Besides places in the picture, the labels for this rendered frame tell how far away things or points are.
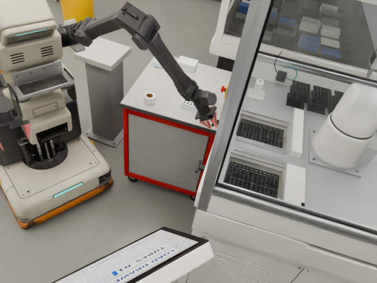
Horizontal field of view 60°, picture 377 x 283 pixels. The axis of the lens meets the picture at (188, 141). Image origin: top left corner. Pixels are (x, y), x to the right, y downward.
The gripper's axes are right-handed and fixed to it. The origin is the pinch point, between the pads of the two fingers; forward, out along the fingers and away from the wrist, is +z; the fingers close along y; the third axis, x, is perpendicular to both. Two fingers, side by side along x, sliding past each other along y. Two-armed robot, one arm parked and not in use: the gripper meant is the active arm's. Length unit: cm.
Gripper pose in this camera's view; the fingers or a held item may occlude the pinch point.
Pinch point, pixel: (213, 126)
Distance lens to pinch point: 161.1
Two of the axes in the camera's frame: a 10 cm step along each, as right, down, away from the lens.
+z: 4.6, 7.2, 5.2
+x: 2.7, -6.7, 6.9
